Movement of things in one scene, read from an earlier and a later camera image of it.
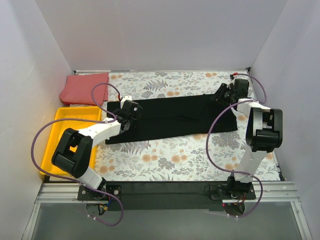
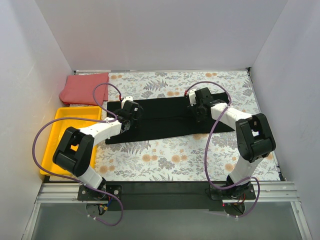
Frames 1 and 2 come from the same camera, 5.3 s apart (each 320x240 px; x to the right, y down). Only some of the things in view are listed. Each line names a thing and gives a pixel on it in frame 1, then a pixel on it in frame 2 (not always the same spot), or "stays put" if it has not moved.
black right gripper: [222, 91] → [200, 115]
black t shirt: [177, 116] stays put
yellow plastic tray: [58, 128] stays put
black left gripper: [136, 113] stays put
